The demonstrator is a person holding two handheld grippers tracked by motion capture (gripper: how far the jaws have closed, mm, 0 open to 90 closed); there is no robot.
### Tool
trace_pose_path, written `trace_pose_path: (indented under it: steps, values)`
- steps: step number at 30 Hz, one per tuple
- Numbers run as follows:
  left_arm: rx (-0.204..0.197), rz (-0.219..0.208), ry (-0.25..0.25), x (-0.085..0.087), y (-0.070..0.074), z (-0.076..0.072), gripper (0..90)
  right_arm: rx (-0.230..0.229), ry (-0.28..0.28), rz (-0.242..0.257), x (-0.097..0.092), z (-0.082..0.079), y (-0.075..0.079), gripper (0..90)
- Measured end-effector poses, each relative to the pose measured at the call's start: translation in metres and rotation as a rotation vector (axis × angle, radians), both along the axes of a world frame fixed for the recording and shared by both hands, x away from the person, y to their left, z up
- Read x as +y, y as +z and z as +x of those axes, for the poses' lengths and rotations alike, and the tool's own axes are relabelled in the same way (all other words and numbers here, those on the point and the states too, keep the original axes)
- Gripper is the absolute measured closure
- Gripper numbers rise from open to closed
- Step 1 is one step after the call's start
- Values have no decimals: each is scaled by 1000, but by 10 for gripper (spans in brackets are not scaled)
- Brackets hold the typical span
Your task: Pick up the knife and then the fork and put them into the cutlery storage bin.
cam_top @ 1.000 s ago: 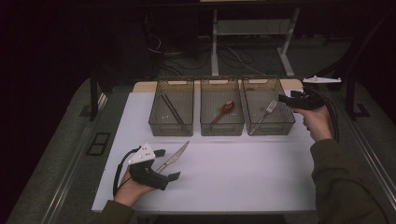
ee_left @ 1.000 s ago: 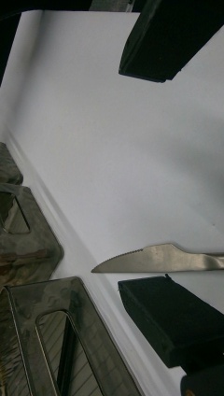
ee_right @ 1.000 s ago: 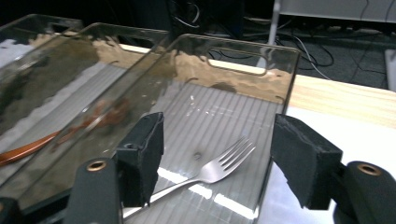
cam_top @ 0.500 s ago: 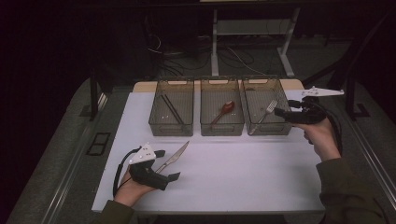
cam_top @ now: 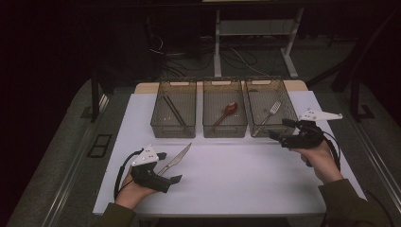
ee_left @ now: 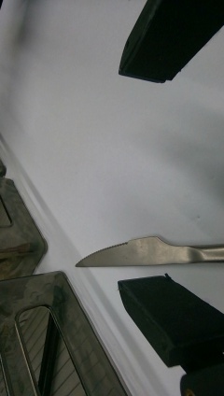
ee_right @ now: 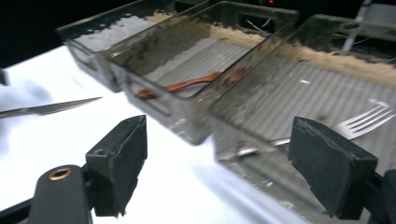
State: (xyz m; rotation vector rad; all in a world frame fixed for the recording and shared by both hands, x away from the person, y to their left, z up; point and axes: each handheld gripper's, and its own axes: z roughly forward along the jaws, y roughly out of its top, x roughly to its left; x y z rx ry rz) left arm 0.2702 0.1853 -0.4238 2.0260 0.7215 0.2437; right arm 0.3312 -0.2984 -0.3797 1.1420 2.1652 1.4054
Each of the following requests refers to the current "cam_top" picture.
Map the dark angled metal stand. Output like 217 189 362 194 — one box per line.
306 9 401 122

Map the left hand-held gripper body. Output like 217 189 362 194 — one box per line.
130 144 173 194

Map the white metal stand frame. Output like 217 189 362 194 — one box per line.
213 8 305 79

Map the black metal stand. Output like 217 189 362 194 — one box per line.
90 67 116 124

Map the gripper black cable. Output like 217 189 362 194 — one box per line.
321 131 342 173
113 148 145 201

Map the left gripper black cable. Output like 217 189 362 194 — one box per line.
113 148 145 201

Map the person's right hand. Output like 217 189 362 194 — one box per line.
289 140 344 184

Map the tangle of floor cables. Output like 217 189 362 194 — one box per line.
146 17 272 79

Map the brown wooden spoon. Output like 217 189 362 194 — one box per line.
212 101 239 127

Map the silver metal knife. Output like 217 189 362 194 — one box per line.
156 142 193 177

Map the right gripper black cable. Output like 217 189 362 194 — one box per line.
321 131 342 173

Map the thin black floor cable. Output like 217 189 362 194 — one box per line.
365 188 395 227

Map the clear brown plastic bin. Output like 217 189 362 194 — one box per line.
244 77 300 138
149 79 198 139
201 78 249 139

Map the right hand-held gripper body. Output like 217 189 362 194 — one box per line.
280 108 343 149

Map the person's left hand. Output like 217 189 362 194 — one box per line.
114 168 157 211

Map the silver metal fork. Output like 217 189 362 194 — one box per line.
251 100 282 137

